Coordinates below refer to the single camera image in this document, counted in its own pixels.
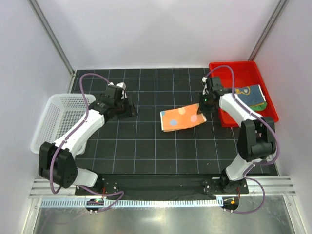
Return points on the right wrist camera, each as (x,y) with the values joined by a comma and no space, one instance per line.
(207,85)

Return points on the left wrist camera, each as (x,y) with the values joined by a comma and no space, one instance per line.
(116,91)

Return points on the yellow patterned towel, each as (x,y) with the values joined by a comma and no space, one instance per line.
(250,95)

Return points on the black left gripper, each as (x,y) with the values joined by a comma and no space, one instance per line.
(130,111)

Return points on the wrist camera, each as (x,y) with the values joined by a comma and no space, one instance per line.
(116,91)
(207,85)

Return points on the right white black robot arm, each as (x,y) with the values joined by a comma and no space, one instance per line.
(256,140)

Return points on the green microfiber towel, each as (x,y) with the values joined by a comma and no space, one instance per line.
(259,107)

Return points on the white perforated plastic basket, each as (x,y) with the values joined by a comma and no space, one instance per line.
(61,113)

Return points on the orange towel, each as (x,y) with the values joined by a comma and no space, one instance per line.
(181,118)

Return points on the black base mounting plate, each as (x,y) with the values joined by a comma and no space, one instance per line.
(158,187)

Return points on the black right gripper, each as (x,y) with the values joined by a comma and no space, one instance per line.
(202,109)

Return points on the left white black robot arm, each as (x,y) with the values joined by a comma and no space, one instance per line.
(57,159)

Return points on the aluminium frame rail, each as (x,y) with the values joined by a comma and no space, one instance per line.
(259,186)

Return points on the red plastic bin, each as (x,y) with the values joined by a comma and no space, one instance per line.
(246,73)

